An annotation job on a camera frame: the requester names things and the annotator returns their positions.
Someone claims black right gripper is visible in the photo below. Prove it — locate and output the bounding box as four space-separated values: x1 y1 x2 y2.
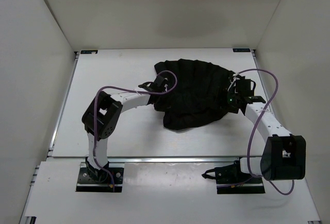
210 88 240 114

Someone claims black pleated skirt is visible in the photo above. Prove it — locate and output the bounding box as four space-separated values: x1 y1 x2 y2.
154 59 234 131

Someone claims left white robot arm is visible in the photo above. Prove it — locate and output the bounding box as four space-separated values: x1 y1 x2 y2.
81 76 169 187

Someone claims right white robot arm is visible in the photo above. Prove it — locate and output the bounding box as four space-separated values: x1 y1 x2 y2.
227 77 306 183

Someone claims right blue table label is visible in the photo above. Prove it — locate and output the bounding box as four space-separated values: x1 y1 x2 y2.
233 48 251 53

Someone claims blue table label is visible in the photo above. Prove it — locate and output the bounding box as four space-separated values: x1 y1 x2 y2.
80 50 98 55
233 48 251 53

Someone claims left blue table label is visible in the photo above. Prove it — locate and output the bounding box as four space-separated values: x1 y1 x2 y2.
80 50 98 55

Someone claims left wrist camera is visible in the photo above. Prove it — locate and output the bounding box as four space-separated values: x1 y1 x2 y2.
154 76 168 88

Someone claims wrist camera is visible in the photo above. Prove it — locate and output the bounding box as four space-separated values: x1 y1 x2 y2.
154 76 168 88
236 79 256 95

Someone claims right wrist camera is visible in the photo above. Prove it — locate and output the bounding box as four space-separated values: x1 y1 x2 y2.
236 79 256 95

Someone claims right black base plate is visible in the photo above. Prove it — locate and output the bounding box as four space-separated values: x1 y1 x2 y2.
215 164 266 195

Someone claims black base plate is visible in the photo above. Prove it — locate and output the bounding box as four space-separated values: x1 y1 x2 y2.
215 164 266 195
76 163 124 193

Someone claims aluminium table rail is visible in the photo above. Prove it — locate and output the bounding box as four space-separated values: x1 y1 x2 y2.
48 51 80 151

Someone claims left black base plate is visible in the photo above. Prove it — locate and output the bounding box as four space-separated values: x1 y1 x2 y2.
76 163 124 193

